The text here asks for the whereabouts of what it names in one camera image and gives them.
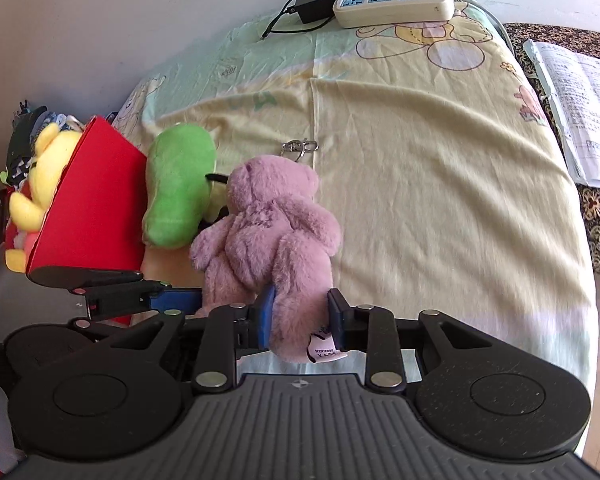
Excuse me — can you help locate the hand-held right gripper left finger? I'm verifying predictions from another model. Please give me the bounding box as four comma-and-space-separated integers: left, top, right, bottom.
96, 286, 277, 394

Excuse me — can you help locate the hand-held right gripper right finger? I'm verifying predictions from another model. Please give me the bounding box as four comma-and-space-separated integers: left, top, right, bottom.
327, 287, 502, 392

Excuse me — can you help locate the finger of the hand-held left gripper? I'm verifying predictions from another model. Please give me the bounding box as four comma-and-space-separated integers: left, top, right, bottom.
30, 265, 144, 294
74, 280, 204, 323

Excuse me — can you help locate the red cardboard box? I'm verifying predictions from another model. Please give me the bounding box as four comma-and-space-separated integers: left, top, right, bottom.
25, 116, 150, 322

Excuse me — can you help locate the pink bear plush toy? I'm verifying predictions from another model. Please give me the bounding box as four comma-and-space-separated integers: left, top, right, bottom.
189, 155, 350, 365

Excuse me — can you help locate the green frog plush toy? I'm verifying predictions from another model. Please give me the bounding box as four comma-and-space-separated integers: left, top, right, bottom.
142, 124, 236, 251

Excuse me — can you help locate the yellow tiger plush toy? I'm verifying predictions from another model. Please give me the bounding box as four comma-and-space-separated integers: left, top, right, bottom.
5, 122, 85, 275

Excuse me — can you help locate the pile of folded clothes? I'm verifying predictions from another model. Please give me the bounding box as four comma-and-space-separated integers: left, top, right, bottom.
2, 100, 86, 188

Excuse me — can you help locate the cartoon print bed sheet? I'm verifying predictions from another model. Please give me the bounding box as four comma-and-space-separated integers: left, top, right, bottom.
112, 0, 597, 391

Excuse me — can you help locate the black power adapter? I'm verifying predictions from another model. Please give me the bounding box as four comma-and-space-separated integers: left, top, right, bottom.
294, 0, 337, 25

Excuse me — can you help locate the cream power strip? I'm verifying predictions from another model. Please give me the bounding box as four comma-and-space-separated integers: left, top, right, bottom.
332, 0, 457, 30

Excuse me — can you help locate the metal keychain clasp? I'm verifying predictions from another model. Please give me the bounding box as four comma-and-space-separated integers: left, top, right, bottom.
280, 138, 321, 158

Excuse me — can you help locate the thin black adapter cable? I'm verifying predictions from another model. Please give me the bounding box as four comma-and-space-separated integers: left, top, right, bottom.
261, 0, 308, 41

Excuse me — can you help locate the grey power strip cord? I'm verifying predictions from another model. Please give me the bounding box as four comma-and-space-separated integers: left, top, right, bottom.
452, 0, 512, 41

